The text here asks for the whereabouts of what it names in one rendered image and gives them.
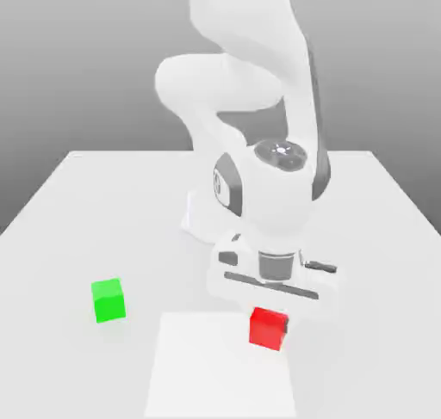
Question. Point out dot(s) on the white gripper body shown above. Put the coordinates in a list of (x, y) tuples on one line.
[(241, 290)]

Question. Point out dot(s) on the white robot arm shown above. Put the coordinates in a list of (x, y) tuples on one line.
[(241, 81)]

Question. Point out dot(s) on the small red cube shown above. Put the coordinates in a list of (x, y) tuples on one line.
[(267, 329)]

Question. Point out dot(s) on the small green cube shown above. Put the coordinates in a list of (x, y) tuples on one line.
[(109, 302)]

